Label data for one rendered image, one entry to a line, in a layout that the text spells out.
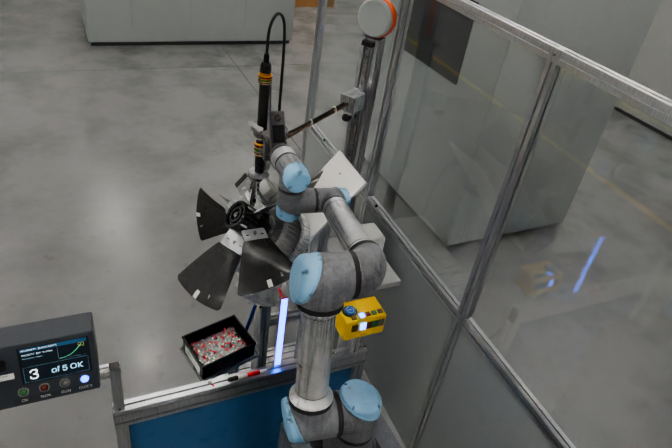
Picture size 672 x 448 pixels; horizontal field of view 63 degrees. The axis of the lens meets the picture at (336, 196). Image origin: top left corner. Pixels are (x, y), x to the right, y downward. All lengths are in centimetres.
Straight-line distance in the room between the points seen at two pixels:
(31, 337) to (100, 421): 139
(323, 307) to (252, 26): 657
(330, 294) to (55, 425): 204
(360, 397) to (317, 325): 29
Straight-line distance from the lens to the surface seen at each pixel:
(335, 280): 126
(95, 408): 308
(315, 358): 138
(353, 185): 216
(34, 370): 172
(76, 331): 168
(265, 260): 197
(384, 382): 295
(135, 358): 324
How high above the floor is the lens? 245
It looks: 33 degrees down
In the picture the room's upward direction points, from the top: 9 degrees clockwise
